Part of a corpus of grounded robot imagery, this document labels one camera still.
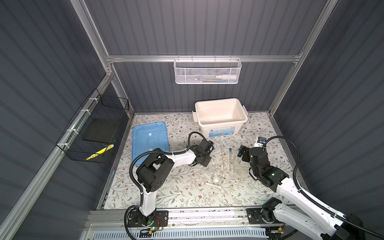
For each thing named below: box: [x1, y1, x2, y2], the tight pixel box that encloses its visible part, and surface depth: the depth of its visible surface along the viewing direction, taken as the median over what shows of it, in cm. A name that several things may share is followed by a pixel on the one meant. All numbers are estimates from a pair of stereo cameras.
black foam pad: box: [82, 118, 118, 143], surface depth 73 cm
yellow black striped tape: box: [85, 144, 115, 161], surface depth 67 cm
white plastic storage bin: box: [192, 98, 249, 138], surface depth 107 cm
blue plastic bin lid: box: [132, 122, 170, 162], surface depth 108 cm
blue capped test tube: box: [229, 148, 233, 171], surface depth 96 cm
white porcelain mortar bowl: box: [212, 176, 221, 185], surface depth 86 cm
